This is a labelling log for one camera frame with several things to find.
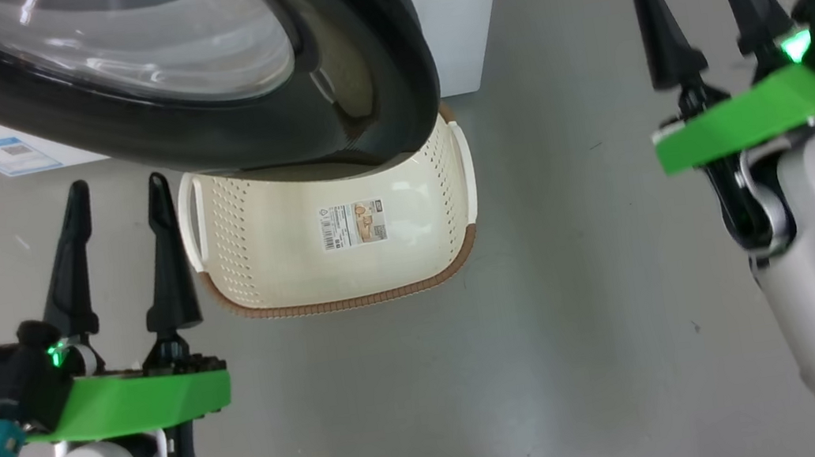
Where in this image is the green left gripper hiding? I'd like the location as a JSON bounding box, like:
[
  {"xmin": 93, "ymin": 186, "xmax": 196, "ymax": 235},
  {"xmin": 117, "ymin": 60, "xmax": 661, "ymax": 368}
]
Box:
[{"xmin": 0, "ymin": 164, "xmax": 236, "ymax": 450}]

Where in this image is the black glass washing machine door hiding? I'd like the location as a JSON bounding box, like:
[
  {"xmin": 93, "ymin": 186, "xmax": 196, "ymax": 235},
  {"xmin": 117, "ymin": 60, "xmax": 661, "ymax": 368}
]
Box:
[{"xmin": 0, "ymin": 0, "xmax": 450, "ymax": 219}]

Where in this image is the cream perforated laundry basket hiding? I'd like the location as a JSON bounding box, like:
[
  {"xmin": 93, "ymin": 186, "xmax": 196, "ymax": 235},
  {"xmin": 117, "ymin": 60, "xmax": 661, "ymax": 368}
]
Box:
[{"xmin": 167, "ymin": 97, "xmax": 493, "ymax": 332}]

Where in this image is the basket barcode label sticker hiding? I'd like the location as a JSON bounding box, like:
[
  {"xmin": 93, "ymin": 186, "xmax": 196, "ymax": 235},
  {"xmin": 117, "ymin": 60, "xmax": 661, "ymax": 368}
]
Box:
[{"xmin": 317, "ymin": 198, "xmax": 389, "ymax": 252}]

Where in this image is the white front-load washing machine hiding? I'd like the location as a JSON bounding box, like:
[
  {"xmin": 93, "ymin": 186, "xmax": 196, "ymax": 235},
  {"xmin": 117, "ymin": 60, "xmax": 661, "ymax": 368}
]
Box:
[{"xmin": 0, "ymin": 0, "xmax": 528, "ymax": 179}]

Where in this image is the blue energy label sticker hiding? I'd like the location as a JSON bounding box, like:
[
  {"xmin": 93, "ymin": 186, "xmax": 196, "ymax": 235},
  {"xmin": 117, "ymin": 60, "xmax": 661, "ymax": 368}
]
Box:
[{"xmin": 0, "ymin": 131, "xmax": 63, "ymax": 178}]

